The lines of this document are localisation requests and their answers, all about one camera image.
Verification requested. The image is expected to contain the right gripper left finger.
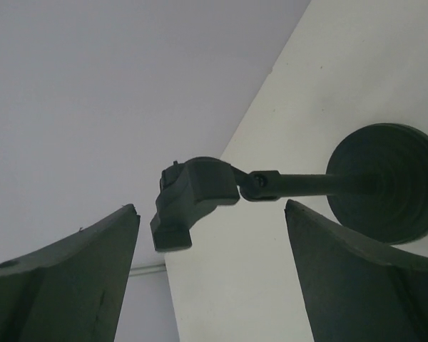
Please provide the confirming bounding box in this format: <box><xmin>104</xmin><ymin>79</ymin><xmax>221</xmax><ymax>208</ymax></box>
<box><xmin>0</xmin><ymin>204</ymin><xmax>140</xmax><ymax>341</ymax></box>

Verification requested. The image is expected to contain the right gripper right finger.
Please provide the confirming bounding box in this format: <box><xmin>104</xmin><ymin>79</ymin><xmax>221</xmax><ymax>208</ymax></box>
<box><xmin>285</xmin><ymin>199</ymin><xmax>428</xmax><ymax>341</ymax></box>

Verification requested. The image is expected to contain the black phone stand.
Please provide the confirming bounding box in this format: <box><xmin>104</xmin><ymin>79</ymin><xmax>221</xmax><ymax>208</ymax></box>
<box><xmin>151</xmin><ymin>123</ymin><xmax>428</xmax><ymax>253</ymax></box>

